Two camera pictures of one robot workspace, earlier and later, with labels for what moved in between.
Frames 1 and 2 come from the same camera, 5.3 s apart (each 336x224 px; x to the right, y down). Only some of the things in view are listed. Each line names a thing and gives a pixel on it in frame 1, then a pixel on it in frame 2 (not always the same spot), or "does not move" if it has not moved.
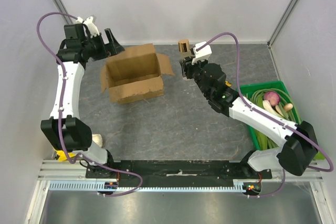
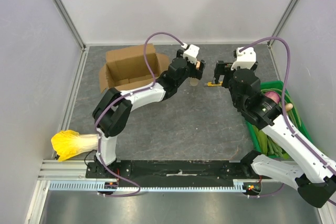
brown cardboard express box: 135,74 does not move
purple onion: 273,97 does not move
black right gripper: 188,65 → 221,69
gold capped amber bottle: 183,45 → 193,82
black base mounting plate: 180,169 does not move
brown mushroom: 288,107 does not move
